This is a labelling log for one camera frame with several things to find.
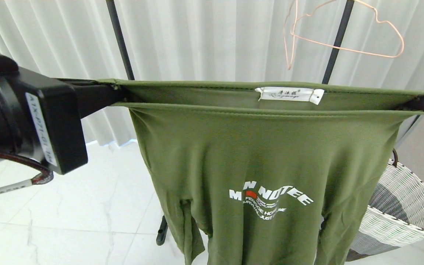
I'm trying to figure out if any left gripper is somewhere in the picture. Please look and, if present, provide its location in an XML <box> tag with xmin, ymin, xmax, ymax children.
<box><xmin>0</xmin><ymin>67</ymin><xmax>88</xmax><ymax>175</ymax></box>

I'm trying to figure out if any green printed t-shirt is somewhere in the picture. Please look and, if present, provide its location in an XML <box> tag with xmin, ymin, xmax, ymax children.
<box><xmin>96</xmin><ymin>78</ymin><xmax>424</xmax><ymax>265</ymax></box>

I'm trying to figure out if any pink clothes hanger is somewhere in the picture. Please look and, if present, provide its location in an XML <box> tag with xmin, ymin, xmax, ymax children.
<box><xmin>283</xmin><ymin>0</ymin><xmax>299</xmax><ymax>70</ymax></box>
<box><xmin>290</xmin><ymin>0</ymin><xmax>405</xmax><ymax>59</ymax></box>

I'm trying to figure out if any black clothes rack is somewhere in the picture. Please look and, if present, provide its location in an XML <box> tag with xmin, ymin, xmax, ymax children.
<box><xmin>105</xmin><ymin>0</ymin><xmax>355</xmax><ymax>246</ymax></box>

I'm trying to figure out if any white laundry basket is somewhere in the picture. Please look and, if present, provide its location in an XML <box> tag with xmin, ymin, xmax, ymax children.
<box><xmin>346</xmin><ymin>148</ymin><xmax>424</xmax><ymax>262</ymax></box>

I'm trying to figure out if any white curtain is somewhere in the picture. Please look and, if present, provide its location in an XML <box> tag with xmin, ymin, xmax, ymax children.
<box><xmin>0</xmin><ymin>0</ymin><xmax>424</xmax><ymax>148</ymax></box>

